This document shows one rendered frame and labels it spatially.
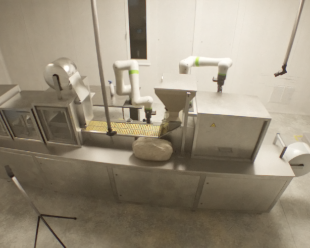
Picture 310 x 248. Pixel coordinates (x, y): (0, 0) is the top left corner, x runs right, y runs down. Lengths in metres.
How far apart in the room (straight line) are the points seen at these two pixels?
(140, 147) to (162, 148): 0.21
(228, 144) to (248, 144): 0.20
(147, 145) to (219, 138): 0.68
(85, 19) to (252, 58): 3.46
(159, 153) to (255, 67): 3.12
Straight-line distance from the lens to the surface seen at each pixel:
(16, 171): 2.99
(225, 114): 1.72
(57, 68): 1.97
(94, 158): 2.06
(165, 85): 1.68
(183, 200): 2.30
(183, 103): 1.74
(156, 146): 1.85
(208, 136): 1.87
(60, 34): 4.75
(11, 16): 5.46
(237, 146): 2.00
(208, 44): 4.12
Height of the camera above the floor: 2.21
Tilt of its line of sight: 35 degrees down
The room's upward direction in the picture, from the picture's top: straight up
